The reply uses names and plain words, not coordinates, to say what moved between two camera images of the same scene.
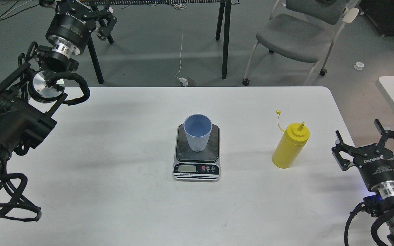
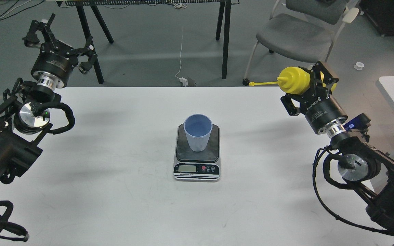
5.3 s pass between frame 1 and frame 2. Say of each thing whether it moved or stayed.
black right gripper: moved
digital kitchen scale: stayed
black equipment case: stayed
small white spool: stayed
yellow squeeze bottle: moved
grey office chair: stayed
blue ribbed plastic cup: stayed
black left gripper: moved
